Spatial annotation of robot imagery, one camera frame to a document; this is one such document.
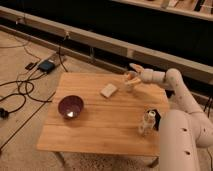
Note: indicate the white ceramic cup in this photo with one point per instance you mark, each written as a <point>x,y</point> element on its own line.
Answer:
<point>129,85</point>

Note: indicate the dark purple bowl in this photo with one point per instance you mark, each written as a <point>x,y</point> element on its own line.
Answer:
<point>70,106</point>

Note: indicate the small black device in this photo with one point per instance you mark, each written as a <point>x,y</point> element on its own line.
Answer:
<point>31,65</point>

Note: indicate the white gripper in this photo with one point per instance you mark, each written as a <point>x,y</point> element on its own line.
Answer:
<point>147,75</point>

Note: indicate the clear plastic bottle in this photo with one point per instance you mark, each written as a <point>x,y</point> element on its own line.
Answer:
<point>147,123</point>

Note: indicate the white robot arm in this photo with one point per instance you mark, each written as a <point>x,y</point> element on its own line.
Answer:
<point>182,131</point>

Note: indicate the wooden table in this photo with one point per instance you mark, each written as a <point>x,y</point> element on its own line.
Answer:
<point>105,125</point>

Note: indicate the beige sponge block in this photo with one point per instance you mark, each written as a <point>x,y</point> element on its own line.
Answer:
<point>108,90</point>

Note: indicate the black power adapter box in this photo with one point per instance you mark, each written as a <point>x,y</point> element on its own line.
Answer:
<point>46,66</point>

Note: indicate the black plug on floor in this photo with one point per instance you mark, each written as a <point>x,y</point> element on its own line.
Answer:
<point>4,114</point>

